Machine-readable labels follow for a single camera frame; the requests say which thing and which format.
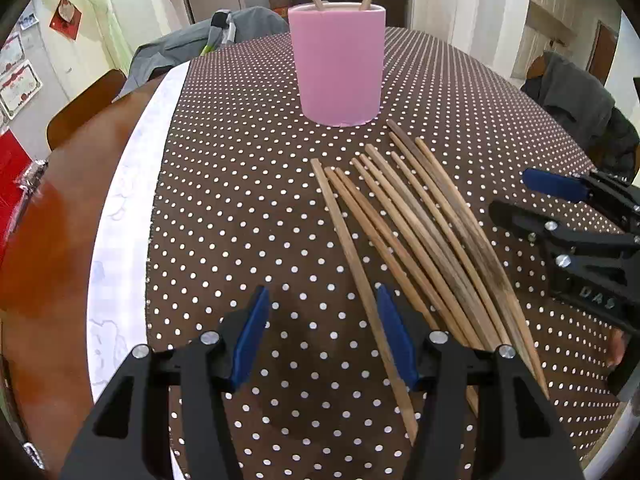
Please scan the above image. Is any pink cup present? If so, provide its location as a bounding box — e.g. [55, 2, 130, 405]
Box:
[287, 2, 386, 127]

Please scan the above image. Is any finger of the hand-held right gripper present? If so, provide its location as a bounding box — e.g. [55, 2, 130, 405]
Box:
[488, 199, 640, 291]
[521, 167, 640, 236]

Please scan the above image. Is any dark grey jacket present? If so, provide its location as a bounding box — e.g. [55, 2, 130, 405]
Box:
[520, 51, 640, 181]

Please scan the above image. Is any white wall cupboard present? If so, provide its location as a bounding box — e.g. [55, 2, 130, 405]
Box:
[512, 0, 586, 81]

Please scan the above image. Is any brown wooden door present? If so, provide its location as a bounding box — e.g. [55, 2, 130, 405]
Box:
[590, 20, 621, 86]

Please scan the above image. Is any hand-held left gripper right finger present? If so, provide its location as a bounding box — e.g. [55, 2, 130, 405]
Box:
[375, 284, 586, 480]

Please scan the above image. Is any brown polka dot tablecloth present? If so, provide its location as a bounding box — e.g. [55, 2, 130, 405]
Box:
[145, 26, 628, 480]

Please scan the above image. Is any shiny silver object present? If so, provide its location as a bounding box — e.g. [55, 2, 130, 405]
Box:
[17, 159, 49, 196]

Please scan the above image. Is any red diamond wall decoration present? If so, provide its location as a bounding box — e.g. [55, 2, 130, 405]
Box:
[48, 0, 83, 42]

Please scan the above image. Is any white door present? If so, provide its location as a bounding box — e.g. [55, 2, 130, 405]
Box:
[413, 0, 463, 43]

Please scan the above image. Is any light grey jacket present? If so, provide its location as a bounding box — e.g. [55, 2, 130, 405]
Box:
[120, 6, 291, 101]

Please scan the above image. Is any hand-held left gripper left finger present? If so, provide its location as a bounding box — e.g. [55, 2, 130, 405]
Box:
[60, 285, 273, 480]

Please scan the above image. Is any red bag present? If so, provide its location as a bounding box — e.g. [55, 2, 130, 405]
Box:
[0, 127, 48, 261]

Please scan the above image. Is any dark wooden desk cabinet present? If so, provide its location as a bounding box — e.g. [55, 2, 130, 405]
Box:
[270, 0, 413, 28]

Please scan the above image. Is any light green curtain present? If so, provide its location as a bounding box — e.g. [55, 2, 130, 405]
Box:
[75, 0, 131, 76]

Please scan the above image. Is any group of wall certificates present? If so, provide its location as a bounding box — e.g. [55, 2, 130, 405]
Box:
[0, 10, 43, 126]

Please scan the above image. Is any person's right hand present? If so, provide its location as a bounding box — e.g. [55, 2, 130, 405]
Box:
[606, 332, 627, 367]

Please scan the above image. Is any white plastic table sheet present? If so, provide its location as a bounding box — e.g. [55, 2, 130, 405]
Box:
[86, 62, 191, 480]

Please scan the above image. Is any bunch of wooden chopsticks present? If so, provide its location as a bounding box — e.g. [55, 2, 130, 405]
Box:
[310, 119, 550, 443]

